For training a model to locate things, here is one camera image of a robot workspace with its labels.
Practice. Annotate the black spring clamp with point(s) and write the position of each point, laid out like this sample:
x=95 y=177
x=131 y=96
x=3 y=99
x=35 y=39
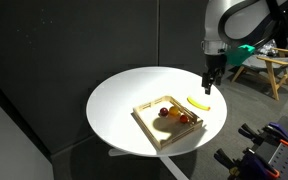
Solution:
x=224 y=158
x=250 y=132

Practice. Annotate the yellow banana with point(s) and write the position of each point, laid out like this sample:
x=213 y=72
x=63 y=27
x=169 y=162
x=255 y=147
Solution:
x=197 y=104

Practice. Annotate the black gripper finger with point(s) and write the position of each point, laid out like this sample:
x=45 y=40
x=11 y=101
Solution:
x=207 y=83
x=219 y=76

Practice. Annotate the wooden armchair grey cushion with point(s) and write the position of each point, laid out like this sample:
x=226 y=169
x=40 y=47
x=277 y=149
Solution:
x=272 y=71

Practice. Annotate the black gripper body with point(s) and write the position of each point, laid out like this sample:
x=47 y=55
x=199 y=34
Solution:
x=215 y=61

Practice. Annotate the purple clamp orange tips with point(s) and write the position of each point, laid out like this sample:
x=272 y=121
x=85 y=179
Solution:
x=280 y=131
x=257 y=165

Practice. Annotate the wooden tray box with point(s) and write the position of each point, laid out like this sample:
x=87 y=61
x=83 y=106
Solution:
x=164 y=140

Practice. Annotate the clear plastic bag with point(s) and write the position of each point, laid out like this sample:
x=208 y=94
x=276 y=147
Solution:
x=270 y=50

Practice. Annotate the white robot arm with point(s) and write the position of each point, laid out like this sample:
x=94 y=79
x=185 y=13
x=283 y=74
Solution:
x=240 y=20

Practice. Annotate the yellow lemon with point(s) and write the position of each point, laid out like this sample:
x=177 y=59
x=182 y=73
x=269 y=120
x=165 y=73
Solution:
x=174 y=111

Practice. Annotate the red apple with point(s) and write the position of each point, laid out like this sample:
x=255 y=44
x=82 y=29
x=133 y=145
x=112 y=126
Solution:
x=184 y=119

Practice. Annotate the white round table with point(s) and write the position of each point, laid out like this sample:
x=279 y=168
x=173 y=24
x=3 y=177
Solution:
x=117 y=110

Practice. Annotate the dark red plum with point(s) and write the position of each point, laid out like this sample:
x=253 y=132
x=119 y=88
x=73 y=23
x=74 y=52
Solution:
x=164 y=111

